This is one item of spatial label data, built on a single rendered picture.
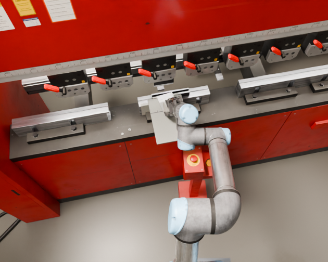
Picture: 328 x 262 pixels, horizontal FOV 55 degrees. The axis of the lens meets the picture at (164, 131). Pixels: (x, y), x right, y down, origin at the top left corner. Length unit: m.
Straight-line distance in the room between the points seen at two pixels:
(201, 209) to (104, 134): 0.86
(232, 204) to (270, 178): 1.60
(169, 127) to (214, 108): 0.34
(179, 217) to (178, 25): 0.71
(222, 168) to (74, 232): 1.57
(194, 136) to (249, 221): 1.32
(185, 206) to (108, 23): 0.70
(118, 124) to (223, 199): 0.87
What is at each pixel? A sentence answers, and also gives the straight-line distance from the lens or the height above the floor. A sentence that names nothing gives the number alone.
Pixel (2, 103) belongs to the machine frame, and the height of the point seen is 0.97.
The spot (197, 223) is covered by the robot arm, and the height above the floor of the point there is 1.38.
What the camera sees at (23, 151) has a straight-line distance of 1.82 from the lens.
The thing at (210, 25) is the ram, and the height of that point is 1.48.
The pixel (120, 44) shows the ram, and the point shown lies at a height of 1.45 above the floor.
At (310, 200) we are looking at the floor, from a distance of 2.70.
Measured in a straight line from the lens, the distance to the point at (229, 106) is 1.82.
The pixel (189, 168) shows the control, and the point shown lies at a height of 0.78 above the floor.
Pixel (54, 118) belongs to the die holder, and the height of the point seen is 0.97.
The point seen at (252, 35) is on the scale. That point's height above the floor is 1.39.
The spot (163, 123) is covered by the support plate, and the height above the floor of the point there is 1.00.
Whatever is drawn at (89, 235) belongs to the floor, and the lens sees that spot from 2.48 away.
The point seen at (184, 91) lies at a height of 0.99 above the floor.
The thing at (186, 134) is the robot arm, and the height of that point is 1.23.
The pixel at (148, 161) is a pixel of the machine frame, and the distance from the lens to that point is 2.06.
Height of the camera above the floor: 2.39
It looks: 62 degrees down
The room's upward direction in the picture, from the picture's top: 1 degrees counter-clockwise
